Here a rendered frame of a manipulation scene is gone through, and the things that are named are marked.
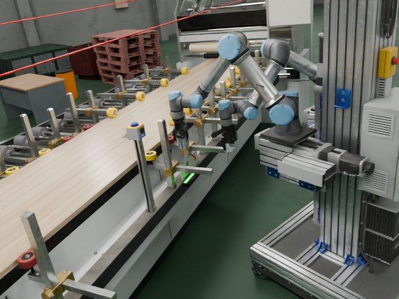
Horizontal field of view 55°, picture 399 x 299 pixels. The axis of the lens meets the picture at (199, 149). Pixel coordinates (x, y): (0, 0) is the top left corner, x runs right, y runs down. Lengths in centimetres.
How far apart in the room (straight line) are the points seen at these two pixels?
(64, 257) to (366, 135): 159
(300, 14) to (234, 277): 303
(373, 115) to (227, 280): 144
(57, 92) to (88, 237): 450
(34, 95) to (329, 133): 489
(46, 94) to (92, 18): 698
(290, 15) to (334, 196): 276
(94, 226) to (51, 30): 1067
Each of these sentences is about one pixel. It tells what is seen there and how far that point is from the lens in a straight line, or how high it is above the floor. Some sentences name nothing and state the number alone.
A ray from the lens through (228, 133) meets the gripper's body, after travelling 238.
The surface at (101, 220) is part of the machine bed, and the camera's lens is 218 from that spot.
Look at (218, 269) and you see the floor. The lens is 280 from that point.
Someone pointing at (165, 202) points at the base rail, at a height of 70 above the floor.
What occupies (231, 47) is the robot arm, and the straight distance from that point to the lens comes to 190.
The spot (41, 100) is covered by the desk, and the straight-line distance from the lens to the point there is 632.
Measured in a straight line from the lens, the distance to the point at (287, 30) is 469.
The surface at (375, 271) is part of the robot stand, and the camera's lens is 253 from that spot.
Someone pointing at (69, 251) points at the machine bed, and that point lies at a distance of 204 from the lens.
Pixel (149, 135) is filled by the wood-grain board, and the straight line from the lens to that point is 271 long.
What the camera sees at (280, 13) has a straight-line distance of 468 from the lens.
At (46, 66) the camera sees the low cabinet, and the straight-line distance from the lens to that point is 1048.
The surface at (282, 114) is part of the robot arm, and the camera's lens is 193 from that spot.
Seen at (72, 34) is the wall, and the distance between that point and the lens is 1275.
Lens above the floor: 187
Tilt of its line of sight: 24 degrees down
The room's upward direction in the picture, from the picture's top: 7 degrees counter-clockwise
